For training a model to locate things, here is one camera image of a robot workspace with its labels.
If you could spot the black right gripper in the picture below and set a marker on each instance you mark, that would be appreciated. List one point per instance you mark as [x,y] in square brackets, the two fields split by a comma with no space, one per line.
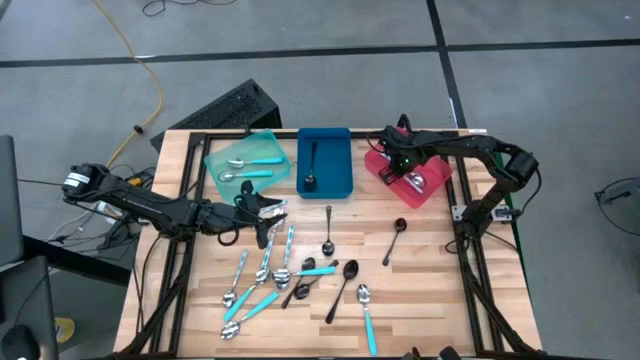
[407,147]

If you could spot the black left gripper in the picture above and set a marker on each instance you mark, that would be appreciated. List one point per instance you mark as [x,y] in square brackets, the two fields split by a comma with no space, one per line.
[225,217]

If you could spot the black metal spoon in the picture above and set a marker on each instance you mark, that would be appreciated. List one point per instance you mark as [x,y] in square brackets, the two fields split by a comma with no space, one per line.
[310,184]
[400,225]
[351,270]
[301,292]
[328,247]
[309,264]

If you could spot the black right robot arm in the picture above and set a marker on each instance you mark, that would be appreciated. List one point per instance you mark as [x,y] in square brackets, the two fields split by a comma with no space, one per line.
[470,142]

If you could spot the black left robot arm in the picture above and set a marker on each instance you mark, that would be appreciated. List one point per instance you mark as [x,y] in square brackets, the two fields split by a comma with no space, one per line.
[140,202]

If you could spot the translucent pink plastic bin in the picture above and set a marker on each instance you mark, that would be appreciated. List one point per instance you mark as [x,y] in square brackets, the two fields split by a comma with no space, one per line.
[432,182]

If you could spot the blue plastic bin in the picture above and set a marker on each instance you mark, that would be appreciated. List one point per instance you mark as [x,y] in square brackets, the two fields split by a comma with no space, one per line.
[330,160]

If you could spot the translucent teal plastic bin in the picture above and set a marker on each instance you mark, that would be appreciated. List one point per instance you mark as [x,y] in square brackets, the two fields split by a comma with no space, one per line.
[250,145]

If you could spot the black perforated computer case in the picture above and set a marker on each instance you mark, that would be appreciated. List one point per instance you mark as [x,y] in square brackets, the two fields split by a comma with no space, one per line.
[225,110]

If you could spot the yellow power plug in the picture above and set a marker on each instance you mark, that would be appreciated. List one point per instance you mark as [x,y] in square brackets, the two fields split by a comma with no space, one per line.
[134,181]

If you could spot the dark green board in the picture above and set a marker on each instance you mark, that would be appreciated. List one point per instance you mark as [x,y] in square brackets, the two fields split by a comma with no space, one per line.
[517,255]

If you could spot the black desk edge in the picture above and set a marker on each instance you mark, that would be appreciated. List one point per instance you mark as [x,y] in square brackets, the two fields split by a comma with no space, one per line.
[75,260]

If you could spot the yellow floor marker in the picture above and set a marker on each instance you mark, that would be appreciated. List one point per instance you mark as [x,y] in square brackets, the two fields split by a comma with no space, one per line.
[66,330]

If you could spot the dark grey panel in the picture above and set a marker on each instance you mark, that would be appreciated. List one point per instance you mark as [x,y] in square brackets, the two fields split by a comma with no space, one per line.
[10,200]

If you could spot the black rounded device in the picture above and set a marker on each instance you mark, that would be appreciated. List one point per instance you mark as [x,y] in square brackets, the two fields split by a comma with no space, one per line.
[20,345]

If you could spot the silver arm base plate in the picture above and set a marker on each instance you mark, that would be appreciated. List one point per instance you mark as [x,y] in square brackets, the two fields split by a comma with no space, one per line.
[507,214]

